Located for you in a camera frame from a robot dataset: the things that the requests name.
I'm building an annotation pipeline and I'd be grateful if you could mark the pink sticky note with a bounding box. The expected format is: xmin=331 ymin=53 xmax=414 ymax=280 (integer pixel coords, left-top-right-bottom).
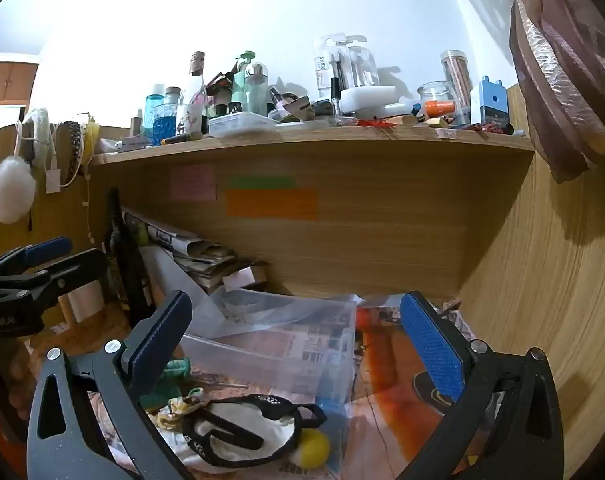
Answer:
xmin=170 ymin=164 xmax=216 ymax=203

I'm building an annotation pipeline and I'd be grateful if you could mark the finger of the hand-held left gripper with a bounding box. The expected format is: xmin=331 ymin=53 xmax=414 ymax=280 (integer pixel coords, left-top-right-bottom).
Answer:
xmin=0 ymin=249 xmax=109 ymax=311
xmin=0 ymin=236 xmax=74 ymax=281

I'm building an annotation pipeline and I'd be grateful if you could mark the wooden desk shelf unit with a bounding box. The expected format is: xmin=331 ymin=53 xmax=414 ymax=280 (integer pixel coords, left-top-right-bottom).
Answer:
xmin=89 ymin=124 xmax=536 ymax=302

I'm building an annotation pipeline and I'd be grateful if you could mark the yellow cloth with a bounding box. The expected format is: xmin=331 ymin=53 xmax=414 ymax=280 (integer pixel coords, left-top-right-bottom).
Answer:
xmin=84 ymin=116 xmax=102 ymax=165

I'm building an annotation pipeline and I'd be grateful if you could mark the floral patterned cloth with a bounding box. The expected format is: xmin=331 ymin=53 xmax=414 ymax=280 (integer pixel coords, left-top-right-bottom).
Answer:
xmin=155 ymin=386 xmax=206 ymax=431

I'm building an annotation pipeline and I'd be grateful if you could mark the bundle of folded newspapers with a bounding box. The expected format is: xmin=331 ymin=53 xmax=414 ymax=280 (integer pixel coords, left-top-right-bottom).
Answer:
xmin=121 ymin=206 xmax=239 ymax=288

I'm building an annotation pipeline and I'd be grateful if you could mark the orange sticky note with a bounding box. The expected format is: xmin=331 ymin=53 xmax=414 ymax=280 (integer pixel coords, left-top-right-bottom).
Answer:
xmin=225 ymin=188 xmax=319 ymax=222

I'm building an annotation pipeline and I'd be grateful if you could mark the dark glass bottle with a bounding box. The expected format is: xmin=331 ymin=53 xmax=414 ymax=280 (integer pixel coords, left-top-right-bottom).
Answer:
xmin=104 ymin=186 xmax=154 ymax=327

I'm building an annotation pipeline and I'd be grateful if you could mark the clear glass bottle with cork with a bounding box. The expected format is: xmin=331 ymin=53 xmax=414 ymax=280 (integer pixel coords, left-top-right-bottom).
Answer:
xmin=186 ymin=51 xmax=209 ymax=111

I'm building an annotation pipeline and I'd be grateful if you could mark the mint green pump bottle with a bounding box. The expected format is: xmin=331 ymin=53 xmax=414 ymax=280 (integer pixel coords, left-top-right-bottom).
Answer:
xmin=231 ymin=51 xmax=257 ymax=111

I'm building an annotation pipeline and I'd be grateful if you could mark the green sticky note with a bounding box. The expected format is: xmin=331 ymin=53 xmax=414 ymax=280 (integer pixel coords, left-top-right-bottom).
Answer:
xmin=230 ymin=176 xmax=298 ymax=190

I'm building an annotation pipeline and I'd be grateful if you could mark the white cloth with black straps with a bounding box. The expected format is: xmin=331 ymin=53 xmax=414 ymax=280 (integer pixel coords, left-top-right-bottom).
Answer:
xmin=181 ymin=393 xmax=329 ymax=467

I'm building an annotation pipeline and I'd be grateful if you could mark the clear glass jar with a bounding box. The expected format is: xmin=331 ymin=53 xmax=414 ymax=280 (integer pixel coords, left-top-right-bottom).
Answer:
xmin=417 ymin=81 xmax=456 ymax=111

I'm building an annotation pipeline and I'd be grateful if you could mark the clear blister package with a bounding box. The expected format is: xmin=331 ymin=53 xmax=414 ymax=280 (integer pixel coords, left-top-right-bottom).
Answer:
xmin=313 ymin=34 xmax=381 ymax=102

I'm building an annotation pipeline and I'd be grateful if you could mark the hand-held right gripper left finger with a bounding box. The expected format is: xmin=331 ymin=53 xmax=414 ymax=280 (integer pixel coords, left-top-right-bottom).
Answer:
xmin=26 ymin=290 xmax=198 ymax=480

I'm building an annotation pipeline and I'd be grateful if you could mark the blue mouthwash bottle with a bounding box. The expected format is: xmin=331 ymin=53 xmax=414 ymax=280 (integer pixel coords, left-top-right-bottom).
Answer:
xmin=151 ymin=84 xmax=177 ymax=147

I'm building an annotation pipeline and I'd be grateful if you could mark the tall clear cylinder container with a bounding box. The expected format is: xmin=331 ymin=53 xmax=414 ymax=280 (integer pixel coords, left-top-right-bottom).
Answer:
xmin=440 ymin=49 xmax=472 ymax=112

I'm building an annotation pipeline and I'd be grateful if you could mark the yellow soft ball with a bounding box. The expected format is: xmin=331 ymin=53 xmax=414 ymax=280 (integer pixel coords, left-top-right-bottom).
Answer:
xmin=296 ymin=429 xmax=331 ymax=469

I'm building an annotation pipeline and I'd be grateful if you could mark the spread newspaper sheet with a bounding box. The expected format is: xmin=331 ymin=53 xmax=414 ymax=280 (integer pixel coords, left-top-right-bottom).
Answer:
xmin=192 ymin=325 xmax=358 ymax=411

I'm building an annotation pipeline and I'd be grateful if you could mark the clear plastic food box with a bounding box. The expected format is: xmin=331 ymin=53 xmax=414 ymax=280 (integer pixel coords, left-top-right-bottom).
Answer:
xmin=208 ymin=112 xmax=279 ymax=137

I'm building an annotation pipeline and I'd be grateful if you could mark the red thread bundle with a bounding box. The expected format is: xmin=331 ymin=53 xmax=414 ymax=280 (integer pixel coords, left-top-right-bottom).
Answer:
xmin=356 ymin=116 xmax=399 ymax=134

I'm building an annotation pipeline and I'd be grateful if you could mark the white fluffy pompom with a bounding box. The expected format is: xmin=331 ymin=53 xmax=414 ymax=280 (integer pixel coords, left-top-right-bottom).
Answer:
xmin=0 ymin=156 xmax=37 ymax=225

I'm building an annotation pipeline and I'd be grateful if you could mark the black dotted hair band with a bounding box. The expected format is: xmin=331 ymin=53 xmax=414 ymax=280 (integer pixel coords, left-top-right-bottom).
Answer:
xmin=57 ymin=120 xmax=84 ymax=188

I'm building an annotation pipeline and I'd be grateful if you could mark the small cardboard box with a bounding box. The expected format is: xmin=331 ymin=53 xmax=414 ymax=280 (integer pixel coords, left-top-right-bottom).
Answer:
xmin=222 ymin=264 xmax=269 ymax=292

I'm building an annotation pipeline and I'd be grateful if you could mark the white paper roll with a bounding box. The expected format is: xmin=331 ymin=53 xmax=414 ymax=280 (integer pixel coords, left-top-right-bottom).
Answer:
xmin=139 ymin=244 xmax=214 ymax=312

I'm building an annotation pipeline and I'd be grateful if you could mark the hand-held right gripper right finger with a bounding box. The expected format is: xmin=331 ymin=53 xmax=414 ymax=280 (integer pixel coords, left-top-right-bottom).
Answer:
xmin=395 ymin=291 xmax=565 ymax=480

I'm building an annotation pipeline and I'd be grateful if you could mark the orange printed magazine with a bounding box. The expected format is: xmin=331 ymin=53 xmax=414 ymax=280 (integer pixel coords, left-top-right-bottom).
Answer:
xmin=353 ymin=304 xmax=464 ymax=480

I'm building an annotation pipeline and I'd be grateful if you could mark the mint bottle with silver cap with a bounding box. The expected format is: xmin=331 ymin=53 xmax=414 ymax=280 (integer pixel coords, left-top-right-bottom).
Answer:
xmin=244 ymin=62 xmax=269 ymax=114

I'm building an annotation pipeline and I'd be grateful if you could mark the wooden wall cabinet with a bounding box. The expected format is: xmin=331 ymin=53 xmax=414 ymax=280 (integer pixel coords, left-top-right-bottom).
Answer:
xmin=0 ymin=52 xmax=39 ymax=107

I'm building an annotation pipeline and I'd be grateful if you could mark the blue and white box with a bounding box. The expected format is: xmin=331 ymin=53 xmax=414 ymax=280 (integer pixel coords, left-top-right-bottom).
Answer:
xmin=470 ymin=75 xmax=511 ymax=127

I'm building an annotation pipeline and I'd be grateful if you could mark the green plastic tool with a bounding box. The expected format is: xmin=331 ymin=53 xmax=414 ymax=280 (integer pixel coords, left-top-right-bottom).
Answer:
xmin=146 ymin=359 xmax=191 ymax=407

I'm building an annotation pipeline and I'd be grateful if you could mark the clear plastic storage box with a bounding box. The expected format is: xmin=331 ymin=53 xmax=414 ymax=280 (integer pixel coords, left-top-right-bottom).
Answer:
xmin=181 ymin=287 xmax=359 ymax=407

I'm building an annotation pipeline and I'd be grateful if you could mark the white foam block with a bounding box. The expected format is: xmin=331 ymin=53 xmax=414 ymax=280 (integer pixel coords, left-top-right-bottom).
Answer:
xmin=339 ymin=85 xmax=399 ymax=114

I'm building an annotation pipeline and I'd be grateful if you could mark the black marker pen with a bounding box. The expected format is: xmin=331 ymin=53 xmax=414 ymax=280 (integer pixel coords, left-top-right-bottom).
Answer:
xmin=161 ymin=131 xmax=204 ymax=145

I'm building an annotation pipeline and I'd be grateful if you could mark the white fluffy roll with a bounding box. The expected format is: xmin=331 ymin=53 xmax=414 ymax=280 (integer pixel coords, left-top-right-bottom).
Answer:
xmin=21 ymin=107 xmax=52 ymax=157

